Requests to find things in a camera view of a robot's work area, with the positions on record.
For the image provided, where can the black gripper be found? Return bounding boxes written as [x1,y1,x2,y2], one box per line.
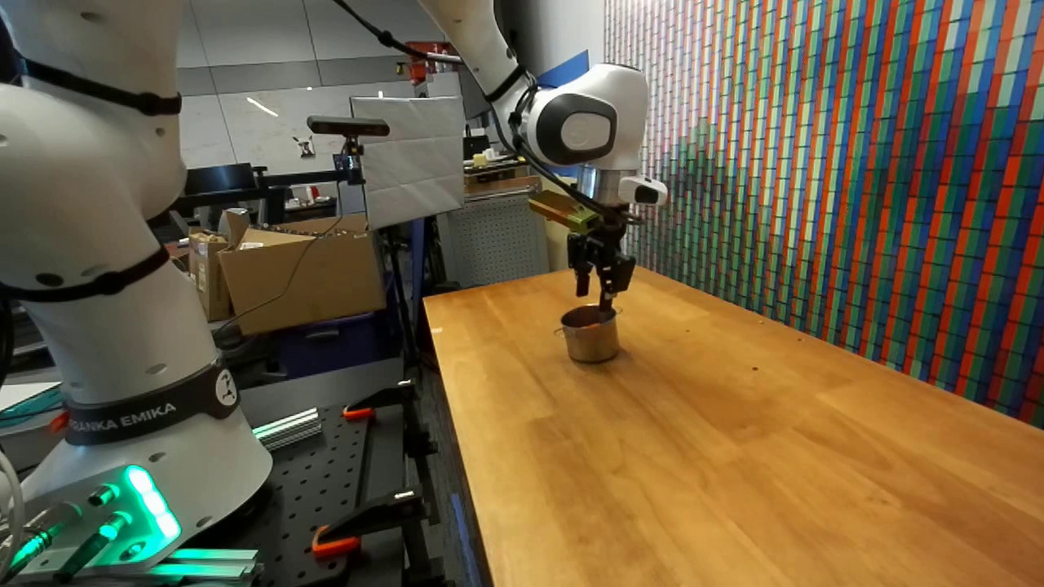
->
[564,199,642,316]

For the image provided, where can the small steel pot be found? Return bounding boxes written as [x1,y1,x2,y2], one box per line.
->
[559,303,622,369]

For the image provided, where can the grey cabinet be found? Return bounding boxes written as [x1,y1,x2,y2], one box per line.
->
[432,191,550,293]

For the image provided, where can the white panel board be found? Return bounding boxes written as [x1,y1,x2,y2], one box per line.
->
[345,89,469,231]

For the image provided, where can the brown cardboard box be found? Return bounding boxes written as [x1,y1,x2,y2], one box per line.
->
[188,212,389,338]

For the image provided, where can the silver aluminium extrusion bar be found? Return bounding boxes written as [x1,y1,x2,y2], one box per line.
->
[251,404,325,453]

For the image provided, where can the black perforated breadboard base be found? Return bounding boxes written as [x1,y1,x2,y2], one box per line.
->
[161,381,437,587]

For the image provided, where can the orange handled black clamp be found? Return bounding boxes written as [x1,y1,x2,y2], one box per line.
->
[306,488,427,565]
[338,377,422,428]

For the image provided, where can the black stereo camera on tripod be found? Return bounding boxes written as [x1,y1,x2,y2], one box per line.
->
[302,114,393,221]

